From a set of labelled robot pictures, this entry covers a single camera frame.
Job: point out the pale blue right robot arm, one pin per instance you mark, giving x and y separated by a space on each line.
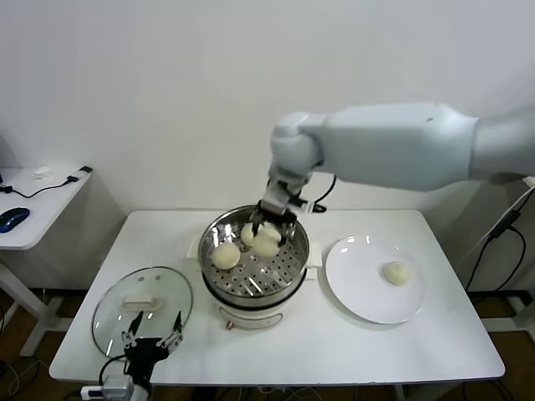
397 146

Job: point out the white round plate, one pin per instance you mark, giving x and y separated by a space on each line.
355 271

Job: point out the white side stand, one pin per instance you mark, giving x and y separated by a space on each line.
524 313

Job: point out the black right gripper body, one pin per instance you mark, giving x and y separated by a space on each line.
280 218

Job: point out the white side desk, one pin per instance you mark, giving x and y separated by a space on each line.
42 209

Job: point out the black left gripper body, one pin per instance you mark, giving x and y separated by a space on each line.
144 355

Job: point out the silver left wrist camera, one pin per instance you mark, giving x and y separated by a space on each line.
117 388

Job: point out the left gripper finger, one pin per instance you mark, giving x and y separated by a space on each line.
173 332
133 330

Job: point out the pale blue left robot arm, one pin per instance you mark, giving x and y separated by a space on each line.
140 392

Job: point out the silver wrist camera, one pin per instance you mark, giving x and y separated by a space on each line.
276 196
117 388

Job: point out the stainless steel steamer basket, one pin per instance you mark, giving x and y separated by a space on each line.
267 275

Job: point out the small white object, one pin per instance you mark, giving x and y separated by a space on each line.
40 172

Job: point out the white steamed baozi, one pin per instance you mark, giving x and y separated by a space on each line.
246 235
396 273
265 244
225 255

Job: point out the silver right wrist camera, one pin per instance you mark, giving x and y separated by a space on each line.
276 196

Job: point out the dark phone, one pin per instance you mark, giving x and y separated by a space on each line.
84 169

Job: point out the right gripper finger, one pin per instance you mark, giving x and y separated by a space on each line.
254 227
288 236

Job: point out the blue computer mouse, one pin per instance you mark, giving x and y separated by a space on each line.
12 219

